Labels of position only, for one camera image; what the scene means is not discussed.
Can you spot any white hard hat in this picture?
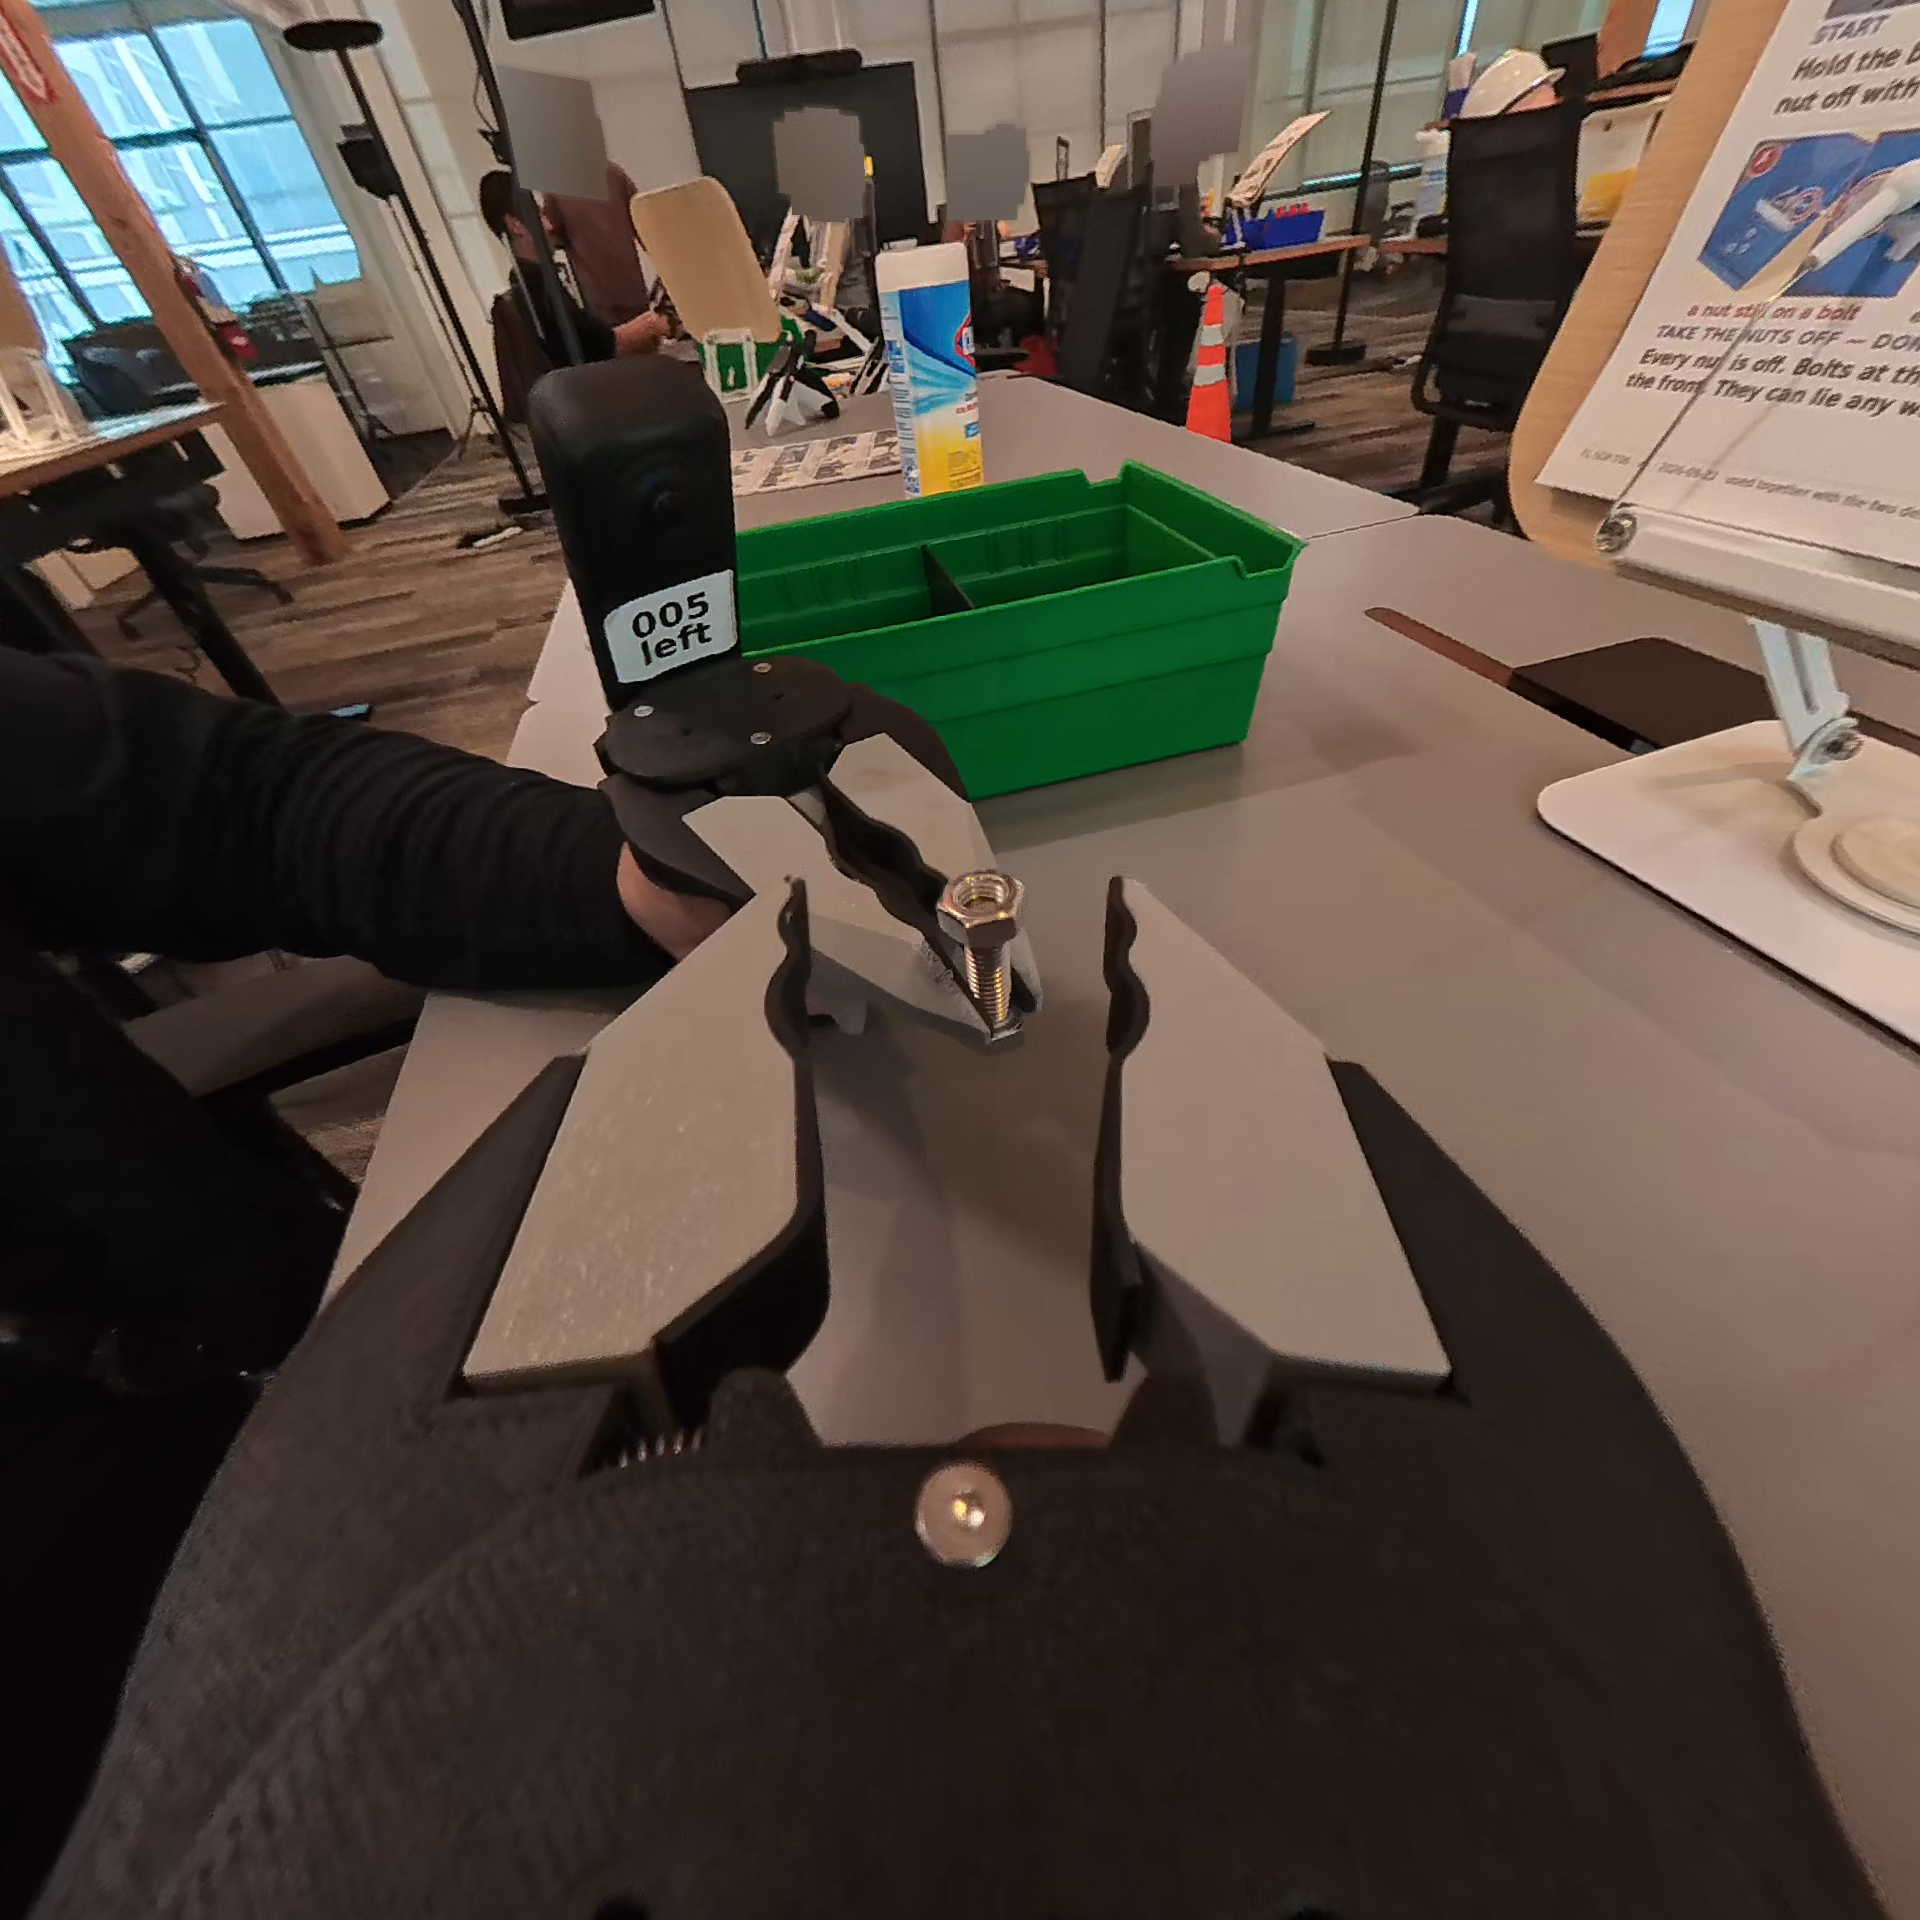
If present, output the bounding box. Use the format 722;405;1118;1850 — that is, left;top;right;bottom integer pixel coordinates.
1458;48;1573;125

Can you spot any person's left hand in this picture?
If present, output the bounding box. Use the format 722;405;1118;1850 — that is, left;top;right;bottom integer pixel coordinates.
617;849;753;964

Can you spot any wooden display board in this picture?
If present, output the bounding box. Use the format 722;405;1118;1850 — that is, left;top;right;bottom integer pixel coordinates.
1507;0;1920;582
632;176;785;356

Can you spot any printed paper sheet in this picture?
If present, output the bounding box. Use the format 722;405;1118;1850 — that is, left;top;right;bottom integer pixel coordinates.
732;432;905;492

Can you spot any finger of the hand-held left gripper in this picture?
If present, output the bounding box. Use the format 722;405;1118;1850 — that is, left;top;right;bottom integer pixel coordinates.
816;731;1045;1010
688;788;1029;1041

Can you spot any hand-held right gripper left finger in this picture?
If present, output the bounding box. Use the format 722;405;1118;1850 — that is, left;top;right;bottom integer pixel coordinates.
460;877;835;1389

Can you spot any orange traffic cone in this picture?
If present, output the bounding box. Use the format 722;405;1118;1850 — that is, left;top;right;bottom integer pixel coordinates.
1184;286;1240;449

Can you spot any white wipes canister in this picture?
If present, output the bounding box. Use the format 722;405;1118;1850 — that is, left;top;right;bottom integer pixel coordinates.
873;246;988;501

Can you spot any wooden edged office desk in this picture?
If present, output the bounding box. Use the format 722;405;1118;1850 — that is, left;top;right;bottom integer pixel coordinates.
0;397;290;710

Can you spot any white cabinet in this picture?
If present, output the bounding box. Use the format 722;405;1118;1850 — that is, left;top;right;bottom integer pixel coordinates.
195;374;395;545

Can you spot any steel hex bolt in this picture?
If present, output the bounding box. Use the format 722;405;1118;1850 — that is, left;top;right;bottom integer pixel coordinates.
971;928;1034;1052

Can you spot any black light stand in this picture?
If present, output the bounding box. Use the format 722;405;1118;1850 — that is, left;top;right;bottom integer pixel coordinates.
286;17;545;515

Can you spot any green plastic object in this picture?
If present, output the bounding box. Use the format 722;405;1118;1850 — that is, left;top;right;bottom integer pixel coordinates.
732;461;1307;805

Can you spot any printed instruction sheet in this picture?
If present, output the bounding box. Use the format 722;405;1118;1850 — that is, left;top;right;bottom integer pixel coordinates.
1537;0;1920;538

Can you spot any black flat device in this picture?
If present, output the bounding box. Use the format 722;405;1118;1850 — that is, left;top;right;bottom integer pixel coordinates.
1507;638;1796;755

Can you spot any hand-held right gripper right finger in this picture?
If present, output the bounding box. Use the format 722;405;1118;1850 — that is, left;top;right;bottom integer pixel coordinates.
1086;876;1454;1445

